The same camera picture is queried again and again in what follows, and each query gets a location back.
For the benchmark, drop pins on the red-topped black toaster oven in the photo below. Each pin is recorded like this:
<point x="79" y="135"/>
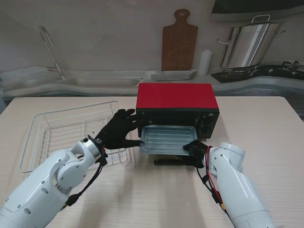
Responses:
<point x="175" y="97"/>

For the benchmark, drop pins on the stainless steel stock pot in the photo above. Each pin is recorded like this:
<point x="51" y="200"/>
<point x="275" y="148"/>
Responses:
<point x="249" y="45"/>

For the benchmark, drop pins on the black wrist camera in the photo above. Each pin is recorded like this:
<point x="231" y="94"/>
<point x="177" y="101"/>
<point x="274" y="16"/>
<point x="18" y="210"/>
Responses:
<point x="103" y="159"/>
<point x="198" y="150"/>

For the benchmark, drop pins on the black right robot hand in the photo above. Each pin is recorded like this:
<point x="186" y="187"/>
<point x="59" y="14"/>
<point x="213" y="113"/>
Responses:
<point x="196" y="161"/>

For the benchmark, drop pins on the black gas stove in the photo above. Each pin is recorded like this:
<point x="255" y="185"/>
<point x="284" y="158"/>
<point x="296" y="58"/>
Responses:
<point x="261" y="73"/>

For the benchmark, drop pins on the dark range hood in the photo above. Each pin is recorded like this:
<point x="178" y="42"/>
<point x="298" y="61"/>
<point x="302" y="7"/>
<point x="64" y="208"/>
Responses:
<point x="261" y="6"/>

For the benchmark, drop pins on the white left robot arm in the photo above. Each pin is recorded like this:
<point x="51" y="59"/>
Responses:
<point x="35" y="187"/>

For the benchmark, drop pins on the white cylindrical bottle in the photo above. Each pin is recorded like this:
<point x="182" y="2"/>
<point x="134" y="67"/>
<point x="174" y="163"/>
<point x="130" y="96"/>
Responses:
<point x="205" y="63"/>

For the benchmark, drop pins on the white kitchen sink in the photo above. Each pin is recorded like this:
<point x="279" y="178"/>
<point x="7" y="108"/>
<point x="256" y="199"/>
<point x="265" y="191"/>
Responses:
<point x="99" y="82"/>

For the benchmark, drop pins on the brown wooden cutting board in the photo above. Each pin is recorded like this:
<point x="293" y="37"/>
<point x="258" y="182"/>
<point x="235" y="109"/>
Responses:
<point x="179" y="45"/>

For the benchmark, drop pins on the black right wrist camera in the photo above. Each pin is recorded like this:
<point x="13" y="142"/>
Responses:
<point x="198" y="150"/>

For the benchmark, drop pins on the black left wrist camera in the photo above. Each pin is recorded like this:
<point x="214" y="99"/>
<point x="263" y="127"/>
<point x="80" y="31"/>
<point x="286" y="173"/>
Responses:
<point x="103" y="159"/>

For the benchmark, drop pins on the ribbed metal baking tray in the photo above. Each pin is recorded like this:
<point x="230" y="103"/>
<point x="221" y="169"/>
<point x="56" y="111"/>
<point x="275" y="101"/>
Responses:
<point x="166" y="139"/>

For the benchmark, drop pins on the stack of white plates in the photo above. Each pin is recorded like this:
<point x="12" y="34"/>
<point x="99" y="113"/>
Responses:
<point x="172" y="75"/>

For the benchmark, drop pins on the black oven knob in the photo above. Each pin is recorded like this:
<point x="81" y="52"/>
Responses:
<point x="205" y="131"/>
<point x="207" y="122"/>

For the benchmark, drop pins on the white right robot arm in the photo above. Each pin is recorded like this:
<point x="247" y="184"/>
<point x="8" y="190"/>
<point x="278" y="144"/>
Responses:
<point x="237" y="180"/>

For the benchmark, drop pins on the chrome kitchen faucet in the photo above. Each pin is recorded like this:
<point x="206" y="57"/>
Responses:
<point x="54" y="60"/>

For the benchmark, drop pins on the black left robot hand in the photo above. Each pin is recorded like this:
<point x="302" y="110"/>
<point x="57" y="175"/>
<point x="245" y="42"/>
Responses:
<point x="114" y="135"/>

